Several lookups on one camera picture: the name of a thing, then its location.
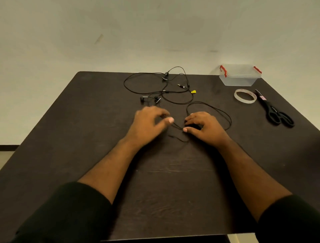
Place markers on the person's left thumb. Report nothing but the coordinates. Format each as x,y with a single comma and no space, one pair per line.
165,123

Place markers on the clear plastic box red clips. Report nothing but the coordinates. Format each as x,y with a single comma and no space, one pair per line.
239,75

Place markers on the black scissors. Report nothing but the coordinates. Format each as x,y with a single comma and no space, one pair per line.
272,111

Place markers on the black earphones with yellow tag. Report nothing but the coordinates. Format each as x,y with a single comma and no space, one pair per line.
140,92

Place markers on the person's right thumb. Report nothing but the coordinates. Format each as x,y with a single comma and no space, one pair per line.
191,131

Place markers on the clear adhesive tape roll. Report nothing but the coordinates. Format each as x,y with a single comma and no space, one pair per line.
245,96

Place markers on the person's black left sleeve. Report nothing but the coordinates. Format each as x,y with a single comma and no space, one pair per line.
67,215

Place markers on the person's black sleeve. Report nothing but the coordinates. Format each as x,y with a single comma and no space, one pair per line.
290,221
67,215

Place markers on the person's right forearm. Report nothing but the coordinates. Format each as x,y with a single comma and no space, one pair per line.
250,175

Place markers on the person's black right sleeve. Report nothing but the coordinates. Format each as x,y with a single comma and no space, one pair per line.
290,221

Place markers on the person's left hand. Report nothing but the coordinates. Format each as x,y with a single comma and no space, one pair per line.
143,126

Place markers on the person's left forearm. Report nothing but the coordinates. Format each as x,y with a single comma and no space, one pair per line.
112,167

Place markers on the person's right hand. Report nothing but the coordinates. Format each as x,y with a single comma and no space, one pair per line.
208,131

